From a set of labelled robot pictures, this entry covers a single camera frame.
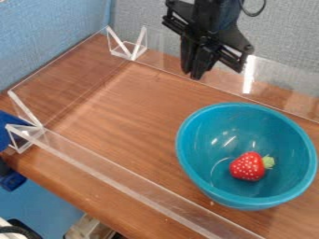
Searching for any blue table clamp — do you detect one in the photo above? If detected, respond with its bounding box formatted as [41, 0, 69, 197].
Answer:
[0, 110, 29, 191]

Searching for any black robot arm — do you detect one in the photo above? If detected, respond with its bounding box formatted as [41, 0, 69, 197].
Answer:
[161, 0, 253, 80]

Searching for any blue plastic bowl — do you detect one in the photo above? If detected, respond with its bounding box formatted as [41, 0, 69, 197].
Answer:
[174, 103, 317, 211]

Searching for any clear acrylic front barrier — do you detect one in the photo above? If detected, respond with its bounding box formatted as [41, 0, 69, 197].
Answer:
[5, 124, 265, 239]

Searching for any clear acrylic barrier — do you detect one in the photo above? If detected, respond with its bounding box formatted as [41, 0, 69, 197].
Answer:
[5, 124, 265, 239]
[6, 25, 109, 128]
[102, 26, 319, 123]

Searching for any beige object under table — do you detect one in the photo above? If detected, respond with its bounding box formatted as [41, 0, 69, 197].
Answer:
[64, 214, 116, 239]

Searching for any black and white floor object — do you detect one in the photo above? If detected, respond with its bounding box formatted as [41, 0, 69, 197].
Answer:
[0, 218, 42, 239]

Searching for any clear acrylic back barrier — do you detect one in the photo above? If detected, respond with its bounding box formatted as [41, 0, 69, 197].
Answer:
[102, 26, 319, 123]

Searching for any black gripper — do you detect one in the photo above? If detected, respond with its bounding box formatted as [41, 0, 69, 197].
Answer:
[161, 0, 253, 80]

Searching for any red toy strawberry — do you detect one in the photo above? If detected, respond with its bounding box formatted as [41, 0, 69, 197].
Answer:
[229, 151, 275, 181]

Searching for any clear acrylic left barrier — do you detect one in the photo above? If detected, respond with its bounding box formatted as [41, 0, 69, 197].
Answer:
[6, 25, 109, 128]

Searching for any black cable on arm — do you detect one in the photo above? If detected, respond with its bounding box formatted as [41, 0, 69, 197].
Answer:
[237, 0, 267, 18]

